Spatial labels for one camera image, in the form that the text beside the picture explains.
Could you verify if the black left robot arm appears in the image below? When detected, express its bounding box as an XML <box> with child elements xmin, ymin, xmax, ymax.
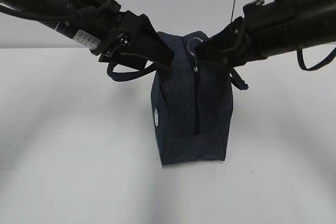
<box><xmin>1</xmin><ymin>0</ymin><xmax>174</xmax><ymax>70</ymax></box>

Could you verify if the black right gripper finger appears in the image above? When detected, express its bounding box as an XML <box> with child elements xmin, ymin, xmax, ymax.
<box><xmin>195</xmin><ymin>17</ymin><xmax>244</xmax><ymax>63</ymax></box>
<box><xmin>221</xmin><ymin>48</ymin><xmax>265</xmax><ymax>66</ymax></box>

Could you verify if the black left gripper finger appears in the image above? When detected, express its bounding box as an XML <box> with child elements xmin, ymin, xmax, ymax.
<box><xmin>131</xmin><ymin>14</ymin><xmax>175</xmax><ymax>68</ymax></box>
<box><xmin>98</xmin><ymin>52</ymin><xmax>147</xmax><ymax>70</ymax></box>

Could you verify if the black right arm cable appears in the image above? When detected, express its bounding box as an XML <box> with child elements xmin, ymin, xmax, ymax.
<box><xmin>296</xmin><ymin>47</ymin><xmax>336</xmax><ymax>71</ymax></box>

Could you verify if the dark blue insulated lunch bag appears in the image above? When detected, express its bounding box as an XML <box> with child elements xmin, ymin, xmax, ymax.
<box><xmin>107</xmin><ymin>31</ymin><xmax>248</xmax><ymax>165</ymax></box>

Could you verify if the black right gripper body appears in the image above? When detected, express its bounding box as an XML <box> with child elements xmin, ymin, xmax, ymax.
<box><xmin>235</xmin><ymin>0</ymin><xmax>270</xmax><ymax>59</ymax></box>

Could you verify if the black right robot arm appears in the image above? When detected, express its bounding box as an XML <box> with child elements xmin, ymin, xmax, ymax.
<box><xmin>195</xmin><ymin>0</ymin><xmax>335</xmax><ymax>67</ymax></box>

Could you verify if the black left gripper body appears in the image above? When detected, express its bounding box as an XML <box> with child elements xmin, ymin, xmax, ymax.
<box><xmin>91</xmin><ymin>0</ymin><xmax>141</xmax><ymax>59</ymax></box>

